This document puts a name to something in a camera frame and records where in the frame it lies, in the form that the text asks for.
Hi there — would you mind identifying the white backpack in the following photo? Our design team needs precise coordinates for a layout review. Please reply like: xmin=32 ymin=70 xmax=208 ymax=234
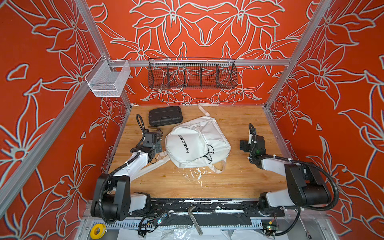
xmin=134 ymin=104 xmax=231 ymax=179

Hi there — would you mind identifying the silver wrench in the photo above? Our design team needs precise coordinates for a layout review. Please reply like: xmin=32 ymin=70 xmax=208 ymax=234
xmin=302 ymin=222 xmax=312 ymax=240

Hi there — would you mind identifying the white wire wall basket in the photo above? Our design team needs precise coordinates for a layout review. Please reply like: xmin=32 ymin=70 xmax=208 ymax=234
xmin=85 ymin=55 xmax=131 ymax=97

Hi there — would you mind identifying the yellow tape roll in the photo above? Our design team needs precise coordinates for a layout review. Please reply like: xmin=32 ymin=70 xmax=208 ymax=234
xmin=90 ymin=224 xmax=108 ymax=240

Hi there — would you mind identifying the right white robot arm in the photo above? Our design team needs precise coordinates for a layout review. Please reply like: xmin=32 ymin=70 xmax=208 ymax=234
xmin=240 ymin=124 xmax=340 ymax=215

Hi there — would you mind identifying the black wire wall basket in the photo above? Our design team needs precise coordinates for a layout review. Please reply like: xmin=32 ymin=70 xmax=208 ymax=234
xmin=148 ymin=57 xmax=238 ymax=90

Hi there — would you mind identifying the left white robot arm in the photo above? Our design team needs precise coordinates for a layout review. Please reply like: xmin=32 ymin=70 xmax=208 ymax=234
xmin=90 ymin=114 xmax=163 ymax=224

